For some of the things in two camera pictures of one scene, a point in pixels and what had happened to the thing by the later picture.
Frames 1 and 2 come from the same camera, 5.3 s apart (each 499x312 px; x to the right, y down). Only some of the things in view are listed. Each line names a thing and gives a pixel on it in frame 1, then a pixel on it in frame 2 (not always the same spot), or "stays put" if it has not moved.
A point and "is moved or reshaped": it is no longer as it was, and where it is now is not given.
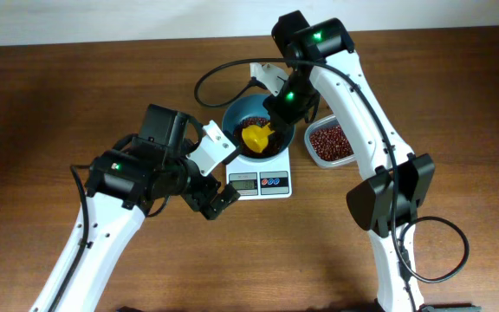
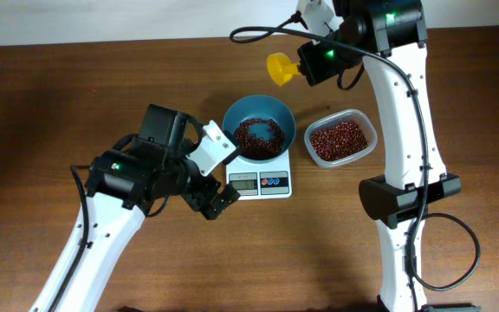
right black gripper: (283, 120) -> (303, 66)
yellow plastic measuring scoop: (256, 136) is moved or reshaped
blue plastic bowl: (252, 106) stays put
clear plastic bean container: (328, 143) stays put
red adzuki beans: (327, 143) stays put
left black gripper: (209, 198) stays put
